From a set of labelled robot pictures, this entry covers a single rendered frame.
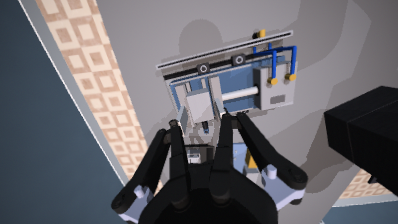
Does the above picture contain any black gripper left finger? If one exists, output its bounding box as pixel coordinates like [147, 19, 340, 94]
[111, 105, 190, 224]

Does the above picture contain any yellow flat block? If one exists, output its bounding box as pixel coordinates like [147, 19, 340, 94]
[245, 148, 257, 168]

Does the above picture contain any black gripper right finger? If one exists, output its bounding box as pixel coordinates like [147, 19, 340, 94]
[209, 98, 308, 211]

